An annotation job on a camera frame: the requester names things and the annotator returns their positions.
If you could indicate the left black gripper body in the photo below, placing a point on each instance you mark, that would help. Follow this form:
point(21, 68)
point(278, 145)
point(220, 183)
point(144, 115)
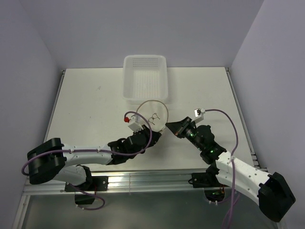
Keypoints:
point(152, 141)

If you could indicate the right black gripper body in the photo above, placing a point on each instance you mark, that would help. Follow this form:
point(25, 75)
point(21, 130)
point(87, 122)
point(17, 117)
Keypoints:
point(188, 131)

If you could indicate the mesh laundry bag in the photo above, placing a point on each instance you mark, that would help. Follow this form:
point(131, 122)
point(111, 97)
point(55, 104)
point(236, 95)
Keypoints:
point(156, 113)

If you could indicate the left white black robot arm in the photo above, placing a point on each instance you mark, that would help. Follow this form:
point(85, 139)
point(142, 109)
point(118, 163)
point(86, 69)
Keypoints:
point(54, 160)

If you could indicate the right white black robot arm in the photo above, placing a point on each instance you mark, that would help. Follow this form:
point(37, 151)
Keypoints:
point(270, 192)

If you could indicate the white plastic basket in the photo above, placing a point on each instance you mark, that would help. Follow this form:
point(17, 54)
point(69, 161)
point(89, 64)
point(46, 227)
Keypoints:
point(145, 77)

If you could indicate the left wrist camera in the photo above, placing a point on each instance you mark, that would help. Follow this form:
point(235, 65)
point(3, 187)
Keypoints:
point(133, 123)

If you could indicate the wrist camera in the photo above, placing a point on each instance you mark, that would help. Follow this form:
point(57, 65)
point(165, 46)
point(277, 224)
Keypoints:
point(133, 123)
point(199, 115)

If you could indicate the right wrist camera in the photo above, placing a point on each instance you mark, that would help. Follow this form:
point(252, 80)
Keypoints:
point(199, 115)

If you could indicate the aluminium mounting rail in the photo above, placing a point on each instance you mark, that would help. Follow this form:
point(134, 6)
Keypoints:
point(125, 182)

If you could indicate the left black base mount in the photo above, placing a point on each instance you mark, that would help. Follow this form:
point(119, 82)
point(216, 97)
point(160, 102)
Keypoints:
point(85, 195)

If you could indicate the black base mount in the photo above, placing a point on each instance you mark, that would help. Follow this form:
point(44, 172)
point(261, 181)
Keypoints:
point(85, 195)
point(213, 190)

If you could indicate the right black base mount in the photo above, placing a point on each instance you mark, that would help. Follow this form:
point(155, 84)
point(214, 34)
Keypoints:
point(213, 190)

